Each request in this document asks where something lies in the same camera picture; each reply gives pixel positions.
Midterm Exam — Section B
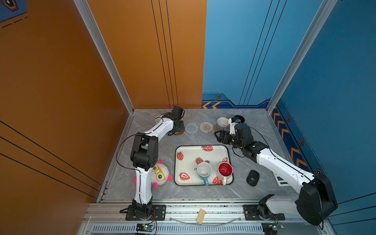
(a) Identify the aluminium corner post left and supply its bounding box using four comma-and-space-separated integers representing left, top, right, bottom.
73, 0, 134, 115

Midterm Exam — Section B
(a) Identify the aluminium corner post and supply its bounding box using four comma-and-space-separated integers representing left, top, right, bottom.
266, 0, 337, 115
73, 0, 134, 115

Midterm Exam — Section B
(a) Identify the green circuit board right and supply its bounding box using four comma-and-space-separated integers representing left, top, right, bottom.
261, 223, 285, 235

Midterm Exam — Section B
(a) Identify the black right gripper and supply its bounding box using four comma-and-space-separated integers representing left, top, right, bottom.
214, 130, 244, 151

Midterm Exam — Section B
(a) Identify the green circuit board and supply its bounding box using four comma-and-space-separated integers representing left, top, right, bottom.
261, 223, 285, 235
135, 224, 156, 235

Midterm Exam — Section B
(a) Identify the white calculator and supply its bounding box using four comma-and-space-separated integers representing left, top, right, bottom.
273, 173, 290, 187

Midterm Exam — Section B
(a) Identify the red inside white mug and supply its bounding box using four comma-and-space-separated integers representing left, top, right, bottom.
217, 162, 234, 186

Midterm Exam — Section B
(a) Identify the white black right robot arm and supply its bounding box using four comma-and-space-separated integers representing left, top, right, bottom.
214, 131, 338, 226

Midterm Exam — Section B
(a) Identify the colourful plush toy with glasses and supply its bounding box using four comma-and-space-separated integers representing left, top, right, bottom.
148, 160, 172, 189

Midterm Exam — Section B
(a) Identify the purple mug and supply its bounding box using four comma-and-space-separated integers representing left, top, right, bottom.
216, 117, 229, 131

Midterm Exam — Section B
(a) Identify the small wooden block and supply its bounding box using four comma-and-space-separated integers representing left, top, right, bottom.
196, 209, 206, 225

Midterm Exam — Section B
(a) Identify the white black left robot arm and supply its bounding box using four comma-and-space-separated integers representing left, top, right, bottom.
130, 117, 184, 219

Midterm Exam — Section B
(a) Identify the blue woven round coaster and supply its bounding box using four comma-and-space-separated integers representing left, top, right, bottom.
185, 123, 199, 135

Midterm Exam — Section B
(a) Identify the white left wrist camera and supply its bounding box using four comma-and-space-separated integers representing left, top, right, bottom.
169, 106, 185, 120

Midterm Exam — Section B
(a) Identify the black mug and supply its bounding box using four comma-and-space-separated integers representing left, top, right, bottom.
234, 115, 245, 123

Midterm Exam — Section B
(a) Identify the dark brown glossy coaster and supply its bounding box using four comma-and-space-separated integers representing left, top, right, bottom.
174, 130, 185, 136

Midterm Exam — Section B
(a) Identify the black computer mouse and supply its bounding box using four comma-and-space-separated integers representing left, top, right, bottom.
246, 170, 259, 187

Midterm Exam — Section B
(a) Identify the green circuit board left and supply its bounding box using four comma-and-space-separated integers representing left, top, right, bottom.
135, 224, 156, 235

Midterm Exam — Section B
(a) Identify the white strawberry serving tray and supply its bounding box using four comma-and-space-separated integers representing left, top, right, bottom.
174, 145, 231, 186

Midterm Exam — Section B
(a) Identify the light blue mug front centre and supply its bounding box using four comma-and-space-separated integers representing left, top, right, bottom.
196, 162, 212, 186

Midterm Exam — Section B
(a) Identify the aluminium corner post right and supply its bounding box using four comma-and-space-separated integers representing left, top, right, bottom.
266, 0, 337, 115

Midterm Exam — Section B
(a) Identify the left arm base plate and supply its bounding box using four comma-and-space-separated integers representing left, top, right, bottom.
125, 204, 166, 221

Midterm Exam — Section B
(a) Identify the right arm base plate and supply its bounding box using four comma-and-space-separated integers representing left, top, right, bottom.
243, 204, 286, 221

